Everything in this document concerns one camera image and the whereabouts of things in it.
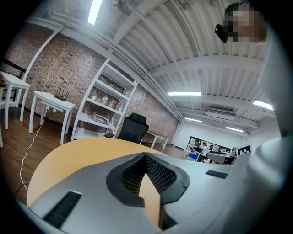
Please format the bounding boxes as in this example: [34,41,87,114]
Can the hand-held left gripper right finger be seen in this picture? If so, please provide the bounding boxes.
[145,152,259,234]

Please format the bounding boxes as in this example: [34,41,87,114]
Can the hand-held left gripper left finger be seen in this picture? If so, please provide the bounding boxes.
[29,152,161,234]

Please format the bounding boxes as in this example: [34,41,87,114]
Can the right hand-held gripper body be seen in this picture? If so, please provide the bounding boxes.
[236,143,254,160]

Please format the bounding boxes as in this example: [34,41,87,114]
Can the person's right forearm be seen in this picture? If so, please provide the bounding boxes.
[257,29,289,139]

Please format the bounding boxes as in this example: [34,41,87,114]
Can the wide dark-framed window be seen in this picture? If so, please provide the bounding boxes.
[188,135,232,156]

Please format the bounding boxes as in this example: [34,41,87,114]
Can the large round wooden table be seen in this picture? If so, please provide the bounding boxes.
[26,137,172,229]

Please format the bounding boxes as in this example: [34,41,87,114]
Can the white air conditioner unit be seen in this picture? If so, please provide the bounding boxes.
[207,107,237,117]

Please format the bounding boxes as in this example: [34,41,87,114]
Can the white shelf unit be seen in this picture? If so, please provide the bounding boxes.
[71,58,139,141]

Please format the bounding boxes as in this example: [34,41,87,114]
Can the grey folded cloth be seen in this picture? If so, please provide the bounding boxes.
[91,112,111,124]

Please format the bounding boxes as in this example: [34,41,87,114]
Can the black headrest office chair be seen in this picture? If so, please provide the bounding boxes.
[104,112,150,145]

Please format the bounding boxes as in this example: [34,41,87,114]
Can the dark-top table white legs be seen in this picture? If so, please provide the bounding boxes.
[146,130,169,151]

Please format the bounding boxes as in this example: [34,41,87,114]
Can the black router with antennas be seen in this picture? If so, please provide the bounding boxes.
[54,87,70,102]

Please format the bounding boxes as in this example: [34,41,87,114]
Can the small white table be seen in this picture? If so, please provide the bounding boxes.
[29,90,76,145]

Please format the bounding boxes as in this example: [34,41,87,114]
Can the person's head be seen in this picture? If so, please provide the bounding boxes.
[223,1,268,45]

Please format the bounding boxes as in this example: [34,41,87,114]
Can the white wooden table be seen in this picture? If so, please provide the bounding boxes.
[0,70,32,130]

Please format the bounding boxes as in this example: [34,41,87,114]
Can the white wall pipes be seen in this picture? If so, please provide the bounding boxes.
[173,120,184,147]

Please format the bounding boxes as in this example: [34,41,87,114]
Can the long white floor cable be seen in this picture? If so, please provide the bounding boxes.
[19,106,50,192]

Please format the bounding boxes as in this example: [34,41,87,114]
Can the black head-worn camera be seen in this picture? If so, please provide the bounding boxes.
[214,23,228,44]

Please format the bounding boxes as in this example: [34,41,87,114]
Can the black metal frame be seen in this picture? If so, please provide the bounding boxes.
[0,58,26,79]

